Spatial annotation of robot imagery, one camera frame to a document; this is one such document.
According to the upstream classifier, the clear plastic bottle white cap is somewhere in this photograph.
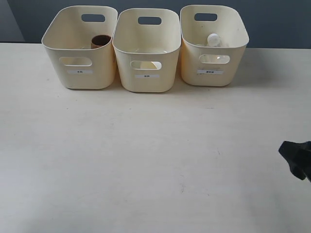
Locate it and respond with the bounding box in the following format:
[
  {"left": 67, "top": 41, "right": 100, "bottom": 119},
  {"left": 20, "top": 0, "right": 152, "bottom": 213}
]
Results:
[{"left": 200, "top": 33, "right": 230, "bottom": 64}]

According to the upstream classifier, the white paper cup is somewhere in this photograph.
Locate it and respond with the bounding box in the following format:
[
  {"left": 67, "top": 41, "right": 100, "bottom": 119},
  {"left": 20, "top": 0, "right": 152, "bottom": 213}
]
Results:
[{"left": 131, "top": 61, "right": 162, "bottom": 70}]

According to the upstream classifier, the brown wooden cup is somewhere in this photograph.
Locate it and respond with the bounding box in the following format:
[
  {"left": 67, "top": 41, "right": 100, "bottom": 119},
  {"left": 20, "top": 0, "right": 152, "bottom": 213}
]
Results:
[{"left": 91, "top": 34, "right": 111, "bottom": 49}]

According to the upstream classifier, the right cream plastic bin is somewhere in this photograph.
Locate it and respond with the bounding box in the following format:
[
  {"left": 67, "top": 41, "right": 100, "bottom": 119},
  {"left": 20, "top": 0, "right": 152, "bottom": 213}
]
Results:
[{"left": 180, "top": 5, "right": 249, "bottom": 87}]

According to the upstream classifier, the cream plastic bin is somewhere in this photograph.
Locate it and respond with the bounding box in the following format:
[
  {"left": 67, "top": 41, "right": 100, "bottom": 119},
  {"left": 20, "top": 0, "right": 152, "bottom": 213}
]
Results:
[
  {"left": 180, "top": 5, "right": 249, "bottom": 87},
  {"left": 112, "top": 8, "right": 181, "bottom": 93},
  {"left": 41, "top": 5, "right": 118, "bottom": 89}
]

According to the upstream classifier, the middle cream plastic bin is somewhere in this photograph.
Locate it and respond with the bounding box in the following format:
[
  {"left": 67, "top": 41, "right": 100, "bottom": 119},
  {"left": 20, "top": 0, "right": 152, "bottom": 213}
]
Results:
[{"left": 112, "top": 8, "right": 181, "bottom": 93}]

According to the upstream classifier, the left cream plastic bin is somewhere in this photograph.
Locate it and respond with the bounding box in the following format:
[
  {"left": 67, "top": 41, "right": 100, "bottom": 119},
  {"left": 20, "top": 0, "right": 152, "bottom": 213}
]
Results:
[{"left": 41, "top": 5, "right": 118, "bottom": 89}]

